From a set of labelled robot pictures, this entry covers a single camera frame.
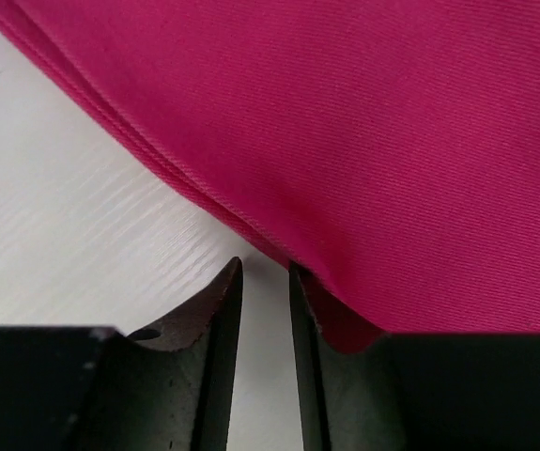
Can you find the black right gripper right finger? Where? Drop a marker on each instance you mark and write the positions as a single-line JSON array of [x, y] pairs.
[[363, 390]]

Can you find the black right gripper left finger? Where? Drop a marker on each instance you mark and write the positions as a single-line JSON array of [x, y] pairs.
[[166, 386]]

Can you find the pink trousers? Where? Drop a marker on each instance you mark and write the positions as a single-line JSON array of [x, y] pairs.
[[392, 148]]

